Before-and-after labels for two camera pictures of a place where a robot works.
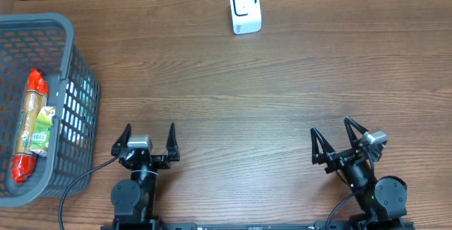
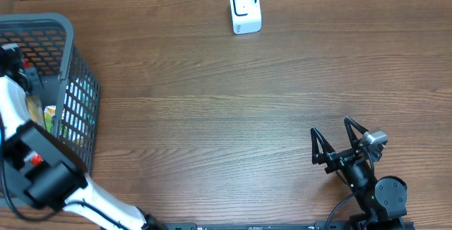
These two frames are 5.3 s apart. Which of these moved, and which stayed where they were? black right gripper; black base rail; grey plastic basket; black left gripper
Moved: black left gripper
Stayed: grey plastic basket; black right gripper; black base rail
